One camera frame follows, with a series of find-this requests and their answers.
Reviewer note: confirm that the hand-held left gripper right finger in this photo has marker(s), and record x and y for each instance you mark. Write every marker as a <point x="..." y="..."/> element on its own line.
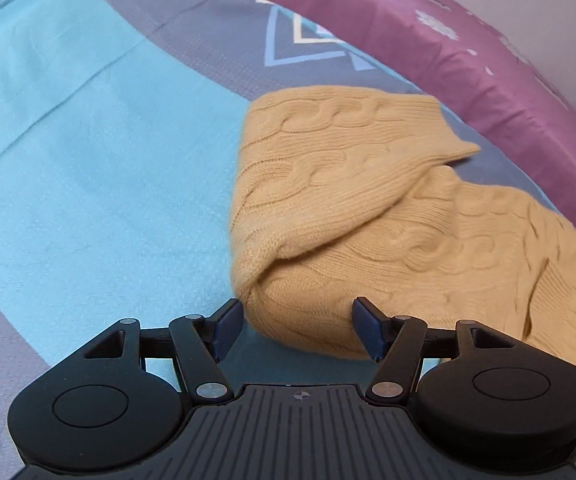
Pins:
<point x="367" y="330"/>

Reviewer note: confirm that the blue and grey bedsheet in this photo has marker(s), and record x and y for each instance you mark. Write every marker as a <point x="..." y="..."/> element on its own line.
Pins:
<point x="93" y="185"/>

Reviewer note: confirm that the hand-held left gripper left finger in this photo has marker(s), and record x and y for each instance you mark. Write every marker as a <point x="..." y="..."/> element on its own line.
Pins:
<point x="230" y="327"/>

